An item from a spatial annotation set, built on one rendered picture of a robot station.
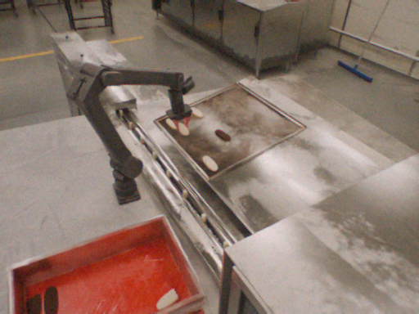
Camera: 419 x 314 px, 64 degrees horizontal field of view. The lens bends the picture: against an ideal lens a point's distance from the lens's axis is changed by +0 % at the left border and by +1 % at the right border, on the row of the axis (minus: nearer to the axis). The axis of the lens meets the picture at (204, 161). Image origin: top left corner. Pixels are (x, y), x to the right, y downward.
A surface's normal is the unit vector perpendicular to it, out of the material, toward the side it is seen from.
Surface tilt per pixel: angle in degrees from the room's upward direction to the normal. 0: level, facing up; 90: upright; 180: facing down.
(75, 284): 0
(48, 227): 0
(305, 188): 10
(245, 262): 0
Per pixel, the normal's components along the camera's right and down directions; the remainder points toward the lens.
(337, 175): -0.13, -0.72
